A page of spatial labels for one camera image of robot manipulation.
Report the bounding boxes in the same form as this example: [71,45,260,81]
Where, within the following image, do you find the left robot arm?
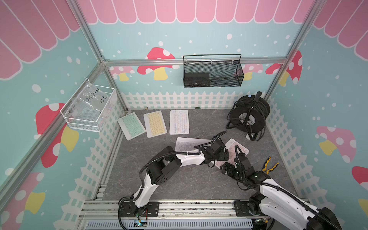
[132,139,230,208]

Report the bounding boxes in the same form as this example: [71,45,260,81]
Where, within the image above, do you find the black box in basket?
[184,72,210,88]

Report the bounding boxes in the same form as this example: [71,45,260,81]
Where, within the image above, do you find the yellow black pliers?
[262,156,279,174]

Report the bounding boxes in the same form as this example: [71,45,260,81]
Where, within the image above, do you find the black mesh wall basket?
[183,54,244,88]

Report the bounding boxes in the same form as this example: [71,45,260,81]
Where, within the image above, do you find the white key keyboard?
[174,137,210,152]
[170,110,189,135]

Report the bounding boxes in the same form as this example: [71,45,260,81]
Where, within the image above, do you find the black cable reel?
[226,92,270,141]

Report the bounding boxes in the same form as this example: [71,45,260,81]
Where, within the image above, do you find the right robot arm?
[220,145,342,230]

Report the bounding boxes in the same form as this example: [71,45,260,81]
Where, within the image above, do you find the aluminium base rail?
[77,198,317,230]

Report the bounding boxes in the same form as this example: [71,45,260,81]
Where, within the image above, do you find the green key keyboard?
[117,112,146,140]

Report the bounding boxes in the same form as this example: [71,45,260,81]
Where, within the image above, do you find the clear wire wall basket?
[60,79,117,132]

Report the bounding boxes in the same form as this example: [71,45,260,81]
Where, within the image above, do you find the yellow key keyboard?
[143,111,167,138]

